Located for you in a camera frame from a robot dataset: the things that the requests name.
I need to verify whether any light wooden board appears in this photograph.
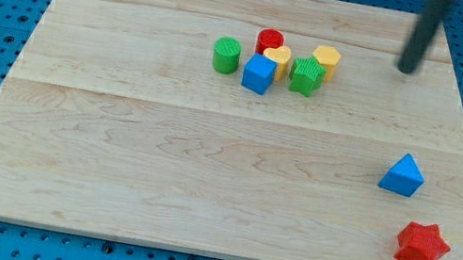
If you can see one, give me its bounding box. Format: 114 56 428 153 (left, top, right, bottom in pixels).
0 0 463 260

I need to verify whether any yellow hexagon block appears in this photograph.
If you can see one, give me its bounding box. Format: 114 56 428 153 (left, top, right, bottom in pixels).
312 44 342 82

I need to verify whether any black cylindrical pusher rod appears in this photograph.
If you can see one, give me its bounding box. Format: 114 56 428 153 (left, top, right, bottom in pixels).
396 0 455 75

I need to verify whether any blue triangle block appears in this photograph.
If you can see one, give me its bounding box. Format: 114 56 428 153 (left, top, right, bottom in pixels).
377 154 424 197

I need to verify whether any red star block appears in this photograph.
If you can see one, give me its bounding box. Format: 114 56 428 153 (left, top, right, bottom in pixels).
393 221 451 260

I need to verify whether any green star block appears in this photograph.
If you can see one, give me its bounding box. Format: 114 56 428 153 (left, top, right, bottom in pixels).
289 56 327 98

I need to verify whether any red cylinder block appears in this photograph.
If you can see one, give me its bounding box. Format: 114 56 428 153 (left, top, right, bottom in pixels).
255 28 285 54

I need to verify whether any blue cube block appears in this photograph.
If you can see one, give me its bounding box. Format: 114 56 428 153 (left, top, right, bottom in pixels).
241 53 278 95

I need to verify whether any green cylinder block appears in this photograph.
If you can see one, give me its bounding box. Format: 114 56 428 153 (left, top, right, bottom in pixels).
212 37 242 74

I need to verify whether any yellow heart block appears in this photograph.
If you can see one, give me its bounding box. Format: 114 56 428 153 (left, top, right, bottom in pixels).
263 45 292 82

